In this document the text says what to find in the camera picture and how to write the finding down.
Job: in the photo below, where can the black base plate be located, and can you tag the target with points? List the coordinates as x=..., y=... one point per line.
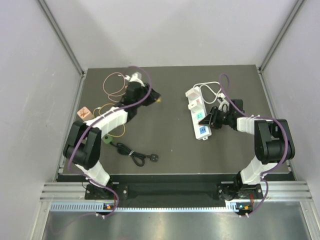
x=177, y=190

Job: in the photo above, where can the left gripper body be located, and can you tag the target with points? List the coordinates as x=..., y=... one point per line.
x=144, y=90

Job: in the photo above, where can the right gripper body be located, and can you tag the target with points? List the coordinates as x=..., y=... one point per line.
x=219, y=117

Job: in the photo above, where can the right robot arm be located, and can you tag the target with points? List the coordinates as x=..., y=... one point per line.
x=273, y=144

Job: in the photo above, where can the green power strip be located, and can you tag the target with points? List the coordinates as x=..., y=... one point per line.
x=107, y=139

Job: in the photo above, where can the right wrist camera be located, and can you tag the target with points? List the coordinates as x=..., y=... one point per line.
x=223, y=104

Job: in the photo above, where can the white square charger plug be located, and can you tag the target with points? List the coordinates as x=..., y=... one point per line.
x=192, y=94

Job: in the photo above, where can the grey slotted cable duct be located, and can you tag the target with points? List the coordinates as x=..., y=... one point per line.
x=107, y=207

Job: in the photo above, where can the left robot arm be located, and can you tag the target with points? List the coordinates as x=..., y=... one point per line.
x=83, y=144

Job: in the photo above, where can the pink giraffe cube charger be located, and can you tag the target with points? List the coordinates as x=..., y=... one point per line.
x=85, y=114

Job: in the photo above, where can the white power strip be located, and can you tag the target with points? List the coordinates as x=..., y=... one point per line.
x=200, y=132

